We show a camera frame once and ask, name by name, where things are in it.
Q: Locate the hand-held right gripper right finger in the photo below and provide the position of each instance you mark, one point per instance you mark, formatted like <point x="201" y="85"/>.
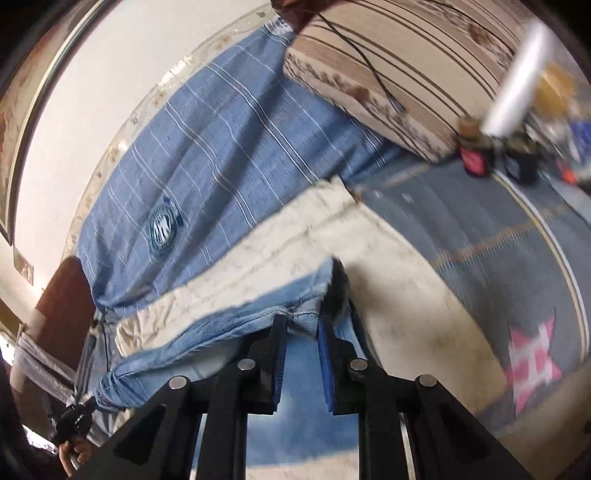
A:
<point x="327" y="369"/>

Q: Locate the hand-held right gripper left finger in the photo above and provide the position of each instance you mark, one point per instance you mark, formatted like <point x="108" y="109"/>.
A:
<point x="276" y="369"/>

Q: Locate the light blue denim pants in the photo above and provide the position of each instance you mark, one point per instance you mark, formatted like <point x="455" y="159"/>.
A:
<point x="207" y="332"/>

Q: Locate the person's left hand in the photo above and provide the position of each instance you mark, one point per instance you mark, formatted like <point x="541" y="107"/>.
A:
<point x="74" y="456"/>

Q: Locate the grey striped cloth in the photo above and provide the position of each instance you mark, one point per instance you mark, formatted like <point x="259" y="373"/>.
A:
<point x="41" y="357"/>

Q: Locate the cream leaf print blanket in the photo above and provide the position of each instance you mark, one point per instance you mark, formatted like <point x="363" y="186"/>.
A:
<point x="392" y="286"/>

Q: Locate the grey patterned bed sheet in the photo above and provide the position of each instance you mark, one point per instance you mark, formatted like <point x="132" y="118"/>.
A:
<point x="485" y="230"/>

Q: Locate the blue striped pillow with emblem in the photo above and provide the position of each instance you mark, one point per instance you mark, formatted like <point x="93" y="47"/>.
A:
<point x="207" y="138"/>

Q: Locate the red jar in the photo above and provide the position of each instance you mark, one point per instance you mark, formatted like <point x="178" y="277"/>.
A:
<point x="475" y="159"/>

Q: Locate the dark jar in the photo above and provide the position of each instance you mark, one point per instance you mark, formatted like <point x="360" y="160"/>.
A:
<point x="521" y="166"/>

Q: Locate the beige striped pillow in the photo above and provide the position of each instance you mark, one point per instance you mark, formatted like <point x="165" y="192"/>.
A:
<point x="392" y="60"/>

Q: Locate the white plastic roll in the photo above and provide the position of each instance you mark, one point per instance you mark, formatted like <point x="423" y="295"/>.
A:
<point x="517" y="78"/>

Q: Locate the red-brown cloth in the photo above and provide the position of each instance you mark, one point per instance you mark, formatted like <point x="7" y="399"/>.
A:
<point x="300" y="14"/>

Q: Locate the wall switch plate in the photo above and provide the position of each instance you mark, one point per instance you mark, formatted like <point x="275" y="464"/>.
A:
<point x="23" y="267"/>

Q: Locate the wall picture frame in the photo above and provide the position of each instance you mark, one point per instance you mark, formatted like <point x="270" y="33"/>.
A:
<point x="11" y="138"/>

